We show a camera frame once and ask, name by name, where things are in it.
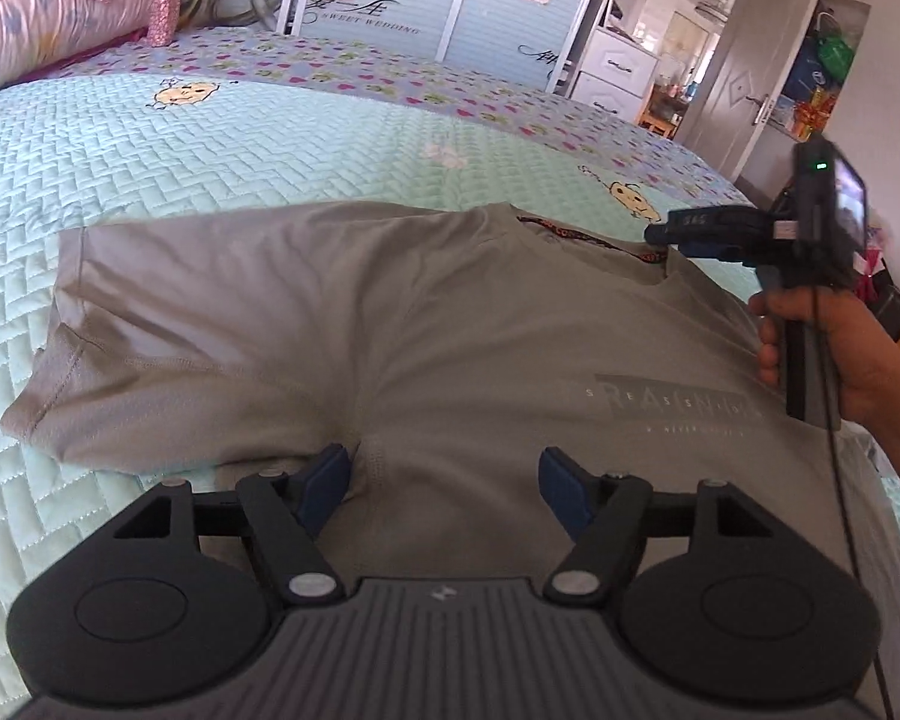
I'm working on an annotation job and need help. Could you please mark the person's right hand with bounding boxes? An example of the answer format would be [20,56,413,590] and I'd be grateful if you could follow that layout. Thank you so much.
[748,288,900,433]

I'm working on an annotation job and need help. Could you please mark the mint green quilted blanket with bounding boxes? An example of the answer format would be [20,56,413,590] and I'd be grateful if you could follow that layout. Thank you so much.
[0,73,754,718]

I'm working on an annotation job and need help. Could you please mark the frog and heart bedsheet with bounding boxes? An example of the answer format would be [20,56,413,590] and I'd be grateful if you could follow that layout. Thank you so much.
[32,28,746,206]

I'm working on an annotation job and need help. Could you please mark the small wooden chair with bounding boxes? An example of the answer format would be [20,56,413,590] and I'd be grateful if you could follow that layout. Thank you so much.
[637,85,689,140]

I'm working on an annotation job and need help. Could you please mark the black chair with clothes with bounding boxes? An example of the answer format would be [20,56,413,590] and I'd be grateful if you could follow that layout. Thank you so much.
[854,210,900,343]

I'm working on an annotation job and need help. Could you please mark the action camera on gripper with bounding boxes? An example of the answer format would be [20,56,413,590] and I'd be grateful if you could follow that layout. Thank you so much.
[814,138,868,289]

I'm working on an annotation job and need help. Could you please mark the hanging bags on wall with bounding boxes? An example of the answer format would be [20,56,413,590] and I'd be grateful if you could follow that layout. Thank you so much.
[769,0,871,142]

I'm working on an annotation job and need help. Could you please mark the white drawer shelf unit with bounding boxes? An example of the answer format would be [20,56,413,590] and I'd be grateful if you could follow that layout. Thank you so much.
[546,0,745,129]

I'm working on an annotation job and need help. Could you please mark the white room door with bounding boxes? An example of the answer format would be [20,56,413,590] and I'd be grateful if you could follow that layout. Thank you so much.
[676,0,818,181]

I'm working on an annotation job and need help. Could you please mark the grey t-shirt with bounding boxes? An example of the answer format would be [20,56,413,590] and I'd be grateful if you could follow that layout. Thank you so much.
[1,202,900,717]

